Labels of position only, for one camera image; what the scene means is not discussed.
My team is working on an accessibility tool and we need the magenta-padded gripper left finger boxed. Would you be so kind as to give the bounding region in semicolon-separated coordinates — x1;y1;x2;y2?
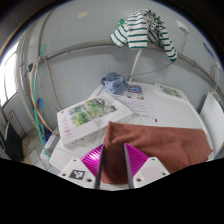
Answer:
57;143;106;190

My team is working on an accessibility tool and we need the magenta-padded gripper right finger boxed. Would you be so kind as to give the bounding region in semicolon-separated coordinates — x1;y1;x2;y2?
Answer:
123;143;171;190

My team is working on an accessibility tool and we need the brown towel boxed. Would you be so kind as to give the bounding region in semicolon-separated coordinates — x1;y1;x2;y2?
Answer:
99;121;214;185

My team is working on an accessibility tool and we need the large white box, green print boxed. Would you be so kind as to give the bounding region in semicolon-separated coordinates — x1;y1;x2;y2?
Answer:
56;96;134;150

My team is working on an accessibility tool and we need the printed paper leaflet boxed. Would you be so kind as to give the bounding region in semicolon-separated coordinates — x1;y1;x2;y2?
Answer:
111;83;158;123

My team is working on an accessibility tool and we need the white appliance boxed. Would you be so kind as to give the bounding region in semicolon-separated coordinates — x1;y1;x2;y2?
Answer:
199;91;224;158

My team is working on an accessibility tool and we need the small white box, green print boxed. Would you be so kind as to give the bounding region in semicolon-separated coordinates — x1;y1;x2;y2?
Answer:
154;82;189;103

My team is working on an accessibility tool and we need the crumpled blue cloth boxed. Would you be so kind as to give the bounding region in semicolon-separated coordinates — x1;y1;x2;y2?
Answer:
100;72;130;96

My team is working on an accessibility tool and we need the white upright pole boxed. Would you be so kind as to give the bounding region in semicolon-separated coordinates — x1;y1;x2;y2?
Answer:
128;49;144;83

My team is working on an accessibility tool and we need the window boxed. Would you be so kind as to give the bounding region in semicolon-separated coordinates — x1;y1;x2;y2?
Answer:
0;49;19;108

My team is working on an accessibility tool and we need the green-white striped shirt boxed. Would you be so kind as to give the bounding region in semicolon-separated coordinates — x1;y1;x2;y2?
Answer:
109;9;178;63

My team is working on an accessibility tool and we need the green hose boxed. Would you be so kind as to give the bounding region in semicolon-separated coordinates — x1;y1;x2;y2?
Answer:
32;43;51;161

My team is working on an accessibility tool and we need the yellow hose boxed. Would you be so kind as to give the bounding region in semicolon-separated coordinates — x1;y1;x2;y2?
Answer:
29;59;59;136

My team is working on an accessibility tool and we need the white cable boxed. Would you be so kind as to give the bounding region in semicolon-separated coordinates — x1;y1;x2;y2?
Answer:
133;31;188;78

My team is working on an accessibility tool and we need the grey wall pipe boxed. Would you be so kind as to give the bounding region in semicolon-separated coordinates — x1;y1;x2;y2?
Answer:
43;39;224;98

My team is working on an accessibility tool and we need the blue wall sign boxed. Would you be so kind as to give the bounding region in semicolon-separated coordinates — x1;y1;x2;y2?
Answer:
202;42;216;61

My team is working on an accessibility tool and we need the white wall socket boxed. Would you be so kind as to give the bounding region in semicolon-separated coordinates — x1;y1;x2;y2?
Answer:
175;19;190;34

